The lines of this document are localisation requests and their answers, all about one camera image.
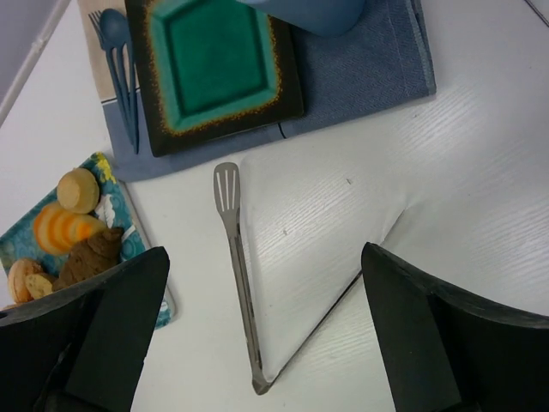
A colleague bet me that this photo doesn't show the brown bread slice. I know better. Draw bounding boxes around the brown bread slice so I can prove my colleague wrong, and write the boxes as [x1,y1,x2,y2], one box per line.
[25,273,56,300]

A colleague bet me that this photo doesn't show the blue plastic fork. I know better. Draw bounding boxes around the blue plastic fork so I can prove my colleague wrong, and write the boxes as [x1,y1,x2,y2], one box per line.
[87,11,135,149]

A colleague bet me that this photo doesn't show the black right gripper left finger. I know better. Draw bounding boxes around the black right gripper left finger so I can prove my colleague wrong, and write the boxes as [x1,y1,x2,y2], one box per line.
[1,247,170,411]

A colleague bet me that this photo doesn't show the metal serving tongs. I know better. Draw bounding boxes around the metal serving tongs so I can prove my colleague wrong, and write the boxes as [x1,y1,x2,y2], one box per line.
[213,161,365,397]

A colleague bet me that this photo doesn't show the small pale round roll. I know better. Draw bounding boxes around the small pale round roll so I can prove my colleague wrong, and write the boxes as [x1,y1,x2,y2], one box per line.
[8,258,43,304]

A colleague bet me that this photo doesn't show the small round tan bun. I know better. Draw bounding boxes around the small round tan bun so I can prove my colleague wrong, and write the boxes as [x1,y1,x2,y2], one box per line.
[57,167,100,214]

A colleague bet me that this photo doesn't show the dark brown chocolate bread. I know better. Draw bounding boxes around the dark brown chocolate bread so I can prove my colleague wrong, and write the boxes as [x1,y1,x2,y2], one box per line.
[52,227,124,292]

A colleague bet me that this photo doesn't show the blue floral serving tray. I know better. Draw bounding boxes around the blue floral serving tray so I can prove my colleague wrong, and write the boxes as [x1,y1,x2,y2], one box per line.
[0,152,177,330]

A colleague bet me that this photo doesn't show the blue cloth placemat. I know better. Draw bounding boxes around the blue cloth placemat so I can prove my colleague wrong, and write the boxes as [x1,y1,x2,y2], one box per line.
[100,1,437,182]

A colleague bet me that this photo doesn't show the green square plate dark rim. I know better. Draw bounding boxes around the green square plate dark rim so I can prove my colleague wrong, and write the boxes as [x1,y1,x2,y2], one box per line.
[125,1,305,157]

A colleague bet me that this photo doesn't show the blue plastic cup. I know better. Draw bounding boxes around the blue plastic cup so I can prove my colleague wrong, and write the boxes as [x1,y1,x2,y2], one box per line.
[241,0,365,37]

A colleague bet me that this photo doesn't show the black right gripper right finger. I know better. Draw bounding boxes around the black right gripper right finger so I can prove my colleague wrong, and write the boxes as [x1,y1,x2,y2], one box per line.
[361,243,548,411]

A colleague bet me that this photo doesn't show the orange striped croissant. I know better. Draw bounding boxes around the orange striped croissant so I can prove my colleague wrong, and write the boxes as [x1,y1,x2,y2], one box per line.
[33,202,107,256]

